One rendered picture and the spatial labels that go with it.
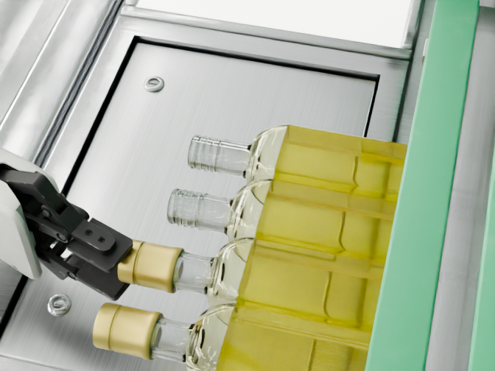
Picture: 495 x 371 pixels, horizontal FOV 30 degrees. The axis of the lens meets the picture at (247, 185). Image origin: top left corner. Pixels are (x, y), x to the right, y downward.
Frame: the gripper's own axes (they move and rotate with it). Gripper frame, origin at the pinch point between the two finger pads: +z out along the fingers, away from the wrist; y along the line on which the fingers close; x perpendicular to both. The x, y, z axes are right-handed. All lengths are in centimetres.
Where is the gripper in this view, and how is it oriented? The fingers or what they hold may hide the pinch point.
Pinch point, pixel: (104, 260)
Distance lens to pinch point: 72.4
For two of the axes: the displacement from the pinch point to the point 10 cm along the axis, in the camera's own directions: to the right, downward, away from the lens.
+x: 5.3, -6.8, 5.1
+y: 0.1, -5.9, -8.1
